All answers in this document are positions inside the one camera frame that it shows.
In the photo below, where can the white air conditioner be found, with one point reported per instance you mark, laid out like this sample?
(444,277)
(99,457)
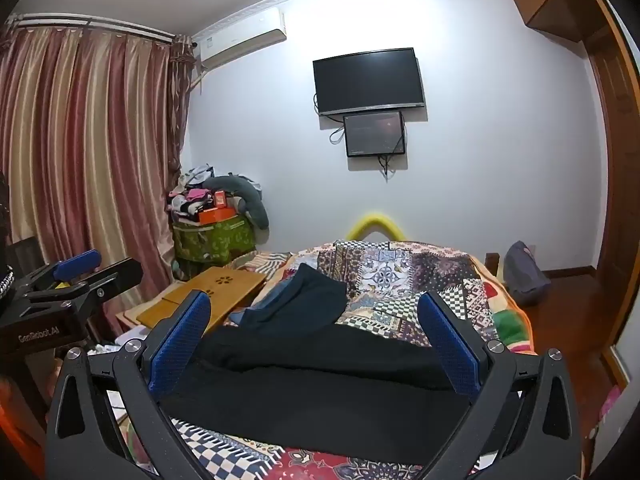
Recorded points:
(240,37)

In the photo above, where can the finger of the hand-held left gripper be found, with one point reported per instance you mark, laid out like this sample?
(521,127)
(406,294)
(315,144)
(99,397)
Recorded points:
(77,263)
(117,280)

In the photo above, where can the wooden bed post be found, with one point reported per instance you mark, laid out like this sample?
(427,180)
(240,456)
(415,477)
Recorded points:
(492,262)

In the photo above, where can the black pants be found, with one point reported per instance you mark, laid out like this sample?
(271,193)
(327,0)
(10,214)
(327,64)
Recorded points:
(310,400)

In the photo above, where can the wooden laptop table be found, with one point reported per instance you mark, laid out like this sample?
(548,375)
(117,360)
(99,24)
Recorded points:
(220,287)

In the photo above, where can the pile of clothes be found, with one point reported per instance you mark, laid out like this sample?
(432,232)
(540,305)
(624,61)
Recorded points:
(192,200)

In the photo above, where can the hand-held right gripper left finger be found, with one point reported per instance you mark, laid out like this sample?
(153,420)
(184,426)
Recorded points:
(180,340)

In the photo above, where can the dark teal garment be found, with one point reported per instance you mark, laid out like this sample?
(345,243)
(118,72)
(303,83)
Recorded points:
(310,305)

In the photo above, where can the light wooden board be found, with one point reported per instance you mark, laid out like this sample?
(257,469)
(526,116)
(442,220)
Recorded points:
(135,312)

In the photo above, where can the white curtain rail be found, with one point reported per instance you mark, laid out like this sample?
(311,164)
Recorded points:
(100,25)

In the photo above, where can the patchwork printed blanket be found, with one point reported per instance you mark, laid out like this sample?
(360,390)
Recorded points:
(390,270)

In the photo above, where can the green patterned storage box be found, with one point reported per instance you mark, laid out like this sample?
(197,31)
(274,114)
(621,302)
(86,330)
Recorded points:
(212,242)

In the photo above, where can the orange box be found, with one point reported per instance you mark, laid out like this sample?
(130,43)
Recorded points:
(215,216)

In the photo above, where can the grey backpack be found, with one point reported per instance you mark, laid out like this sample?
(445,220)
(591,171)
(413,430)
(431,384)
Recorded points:
(525,275)

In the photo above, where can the wooden wardrobe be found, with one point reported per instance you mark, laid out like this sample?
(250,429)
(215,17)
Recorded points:
(617,160)

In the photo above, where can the small black monitor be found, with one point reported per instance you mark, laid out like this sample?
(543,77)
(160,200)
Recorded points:
(374,132)

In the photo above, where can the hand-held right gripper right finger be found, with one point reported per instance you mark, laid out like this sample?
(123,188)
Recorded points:
(450,345)

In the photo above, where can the blue cloth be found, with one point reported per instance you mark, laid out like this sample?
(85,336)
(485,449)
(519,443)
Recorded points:
(270,297)

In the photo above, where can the large black television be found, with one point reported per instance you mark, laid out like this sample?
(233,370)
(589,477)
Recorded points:
(367,80)

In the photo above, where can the pink striped curtain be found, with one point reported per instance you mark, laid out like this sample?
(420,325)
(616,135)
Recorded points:
(90,160)

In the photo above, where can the colourful fleece blanket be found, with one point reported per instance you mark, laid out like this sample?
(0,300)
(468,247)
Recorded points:
(507,320)

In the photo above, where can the yellow foam tube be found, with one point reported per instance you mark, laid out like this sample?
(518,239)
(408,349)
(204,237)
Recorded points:
(372,220)

